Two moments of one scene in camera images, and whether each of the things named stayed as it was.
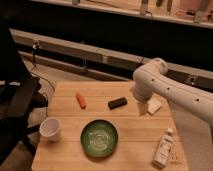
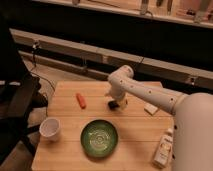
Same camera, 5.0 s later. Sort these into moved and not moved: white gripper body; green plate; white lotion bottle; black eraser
Moved: white gripper body
Not moved: black eraser; white lotion bottle; green plate
